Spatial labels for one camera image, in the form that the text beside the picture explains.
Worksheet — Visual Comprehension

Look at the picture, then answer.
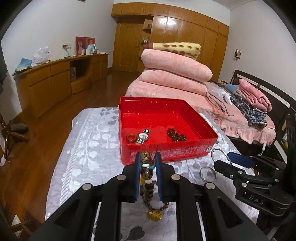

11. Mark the brown wooden bead bracelet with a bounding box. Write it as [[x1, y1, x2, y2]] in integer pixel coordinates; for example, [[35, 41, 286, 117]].
[[139, 151, 156, 204]]

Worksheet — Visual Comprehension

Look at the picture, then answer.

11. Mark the silver bangle with ball ends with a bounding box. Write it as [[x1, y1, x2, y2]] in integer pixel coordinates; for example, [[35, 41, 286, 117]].
[[211, 148, 232, 165]]

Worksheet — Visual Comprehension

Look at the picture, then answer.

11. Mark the multicolour bead bracelet gold charm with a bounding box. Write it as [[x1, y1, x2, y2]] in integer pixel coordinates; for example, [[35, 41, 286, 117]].
[[143, 200, 170, 221]]

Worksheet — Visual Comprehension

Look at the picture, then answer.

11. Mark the black bead necklace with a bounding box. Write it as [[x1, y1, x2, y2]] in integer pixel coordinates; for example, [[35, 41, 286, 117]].
[[166, 127, 188, 142]]

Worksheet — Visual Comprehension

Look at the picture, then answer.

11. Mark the silver metal watch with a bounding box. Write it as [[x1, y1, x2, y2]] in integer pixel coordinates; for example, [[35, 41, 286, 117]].
[[137, 128, 150, 145]]

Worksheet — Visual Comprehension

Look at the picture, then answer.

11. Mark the plaid shirt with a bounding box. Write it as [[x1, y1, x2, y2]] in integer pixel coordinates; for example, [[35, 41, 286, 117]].
[[230, 95, 267, 128]]

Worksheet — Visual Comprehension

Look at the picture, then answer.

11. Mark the white floral tablecloth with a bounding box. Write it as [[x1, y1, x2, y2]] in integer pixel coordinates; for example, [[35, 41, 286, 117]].
[[45, 106, 260, 241]]

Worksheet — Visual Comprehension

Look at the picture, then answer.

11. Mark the red tin box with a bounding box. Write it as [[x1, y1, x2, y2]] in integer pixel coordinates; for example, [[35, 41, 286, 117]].
[[119, 96, 218, 165]]

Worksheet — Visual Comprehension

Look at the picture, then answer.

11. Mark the pink bedspread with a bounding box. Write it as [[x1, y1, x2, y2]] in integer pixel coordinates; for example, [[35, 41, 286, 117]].
[[125, 78, 276, 145]]

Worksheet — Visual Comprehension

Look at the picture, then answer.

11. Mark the folded pink towel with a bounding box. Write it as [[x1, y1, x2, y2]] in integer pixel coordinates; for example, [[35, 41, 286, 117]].
[[238, 78, 272, 112]]

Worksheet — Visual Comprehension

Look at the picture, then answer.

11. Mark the dark bed headboard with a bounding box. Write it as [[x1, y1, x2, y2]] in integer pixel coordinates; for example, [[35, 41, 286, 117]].
[[231, 70, 295, 142]]

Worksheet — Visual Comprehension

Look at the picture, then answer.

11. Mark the lower pink folded quilt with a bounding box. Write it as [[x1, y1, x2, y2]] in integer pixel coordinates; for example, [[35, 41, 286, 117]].
[[139, 70, 207, 96]]

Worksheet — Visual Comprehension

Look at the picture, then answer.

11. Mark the pink folded quilt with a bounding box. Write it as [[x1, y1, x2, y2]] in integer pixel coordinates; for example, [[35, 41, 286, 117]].
[[139, 70, 207, 96], [141, 49, 213, 82]]

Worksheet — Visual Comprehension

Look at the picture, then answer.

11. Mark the wooden coat rack stand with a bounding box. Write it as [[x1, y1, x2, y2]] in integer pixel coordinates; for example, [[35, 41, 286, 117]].
[[1, 115, 29, 160]]

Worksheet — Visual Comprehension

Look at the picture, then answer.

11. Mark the giraffe pattern blanket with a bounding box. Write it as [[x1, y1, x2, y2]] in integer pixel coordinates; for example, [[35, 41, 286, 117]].
[[143, 42, 201, 60]]

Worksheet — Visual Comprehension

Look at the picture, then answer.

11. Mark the upper pink folded quilt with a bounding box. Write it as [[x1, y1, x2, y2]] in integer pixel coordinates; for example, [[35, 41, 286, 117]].
[[141, 49, 213, 82]]

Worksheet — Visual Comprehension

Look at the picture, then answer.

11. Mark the wooden sideboard cabinet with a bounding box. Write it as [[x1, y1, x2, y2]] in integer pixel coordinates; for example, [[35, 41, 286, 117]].
[[15, 53, 109, 118]]

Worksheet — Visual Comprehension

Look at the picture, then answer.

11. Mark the light blue kettle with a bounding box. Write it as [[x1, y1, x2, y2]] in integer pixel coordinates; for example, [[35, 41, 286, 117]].
[[87, 39, 96, 54]]

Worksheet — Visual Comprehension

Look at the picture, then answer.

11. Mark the red picture box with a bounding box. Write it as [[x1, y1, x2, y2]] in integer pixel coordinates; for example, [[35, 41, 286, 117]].
[[75, 36, 95, 56]]

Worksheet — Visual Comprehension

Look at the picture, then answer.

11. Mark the white plastic bag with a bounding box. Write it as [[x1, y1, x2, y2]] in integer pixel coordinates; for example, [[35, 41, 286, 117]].
[[31, 41, 49, 67]]

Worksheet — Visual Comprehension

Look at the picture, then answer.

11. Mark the blue cloth on sideboard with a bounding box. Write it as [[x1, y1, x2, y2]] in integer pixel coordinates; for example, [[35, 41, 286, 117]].
[[13, 58, 32, 76]]

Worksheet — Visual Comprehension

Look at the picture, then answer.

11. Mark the wooden wardrobe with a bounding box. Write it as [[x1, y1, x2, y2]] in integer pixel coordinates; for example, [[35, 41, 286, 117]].
[[111, 3, 229, 82]]

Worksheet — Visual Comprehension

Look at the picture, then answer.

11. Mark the wall power socket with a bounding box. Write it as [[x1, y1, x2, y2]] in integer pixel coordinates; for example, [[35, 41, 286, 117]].
[[62, 44, 71, 50]]

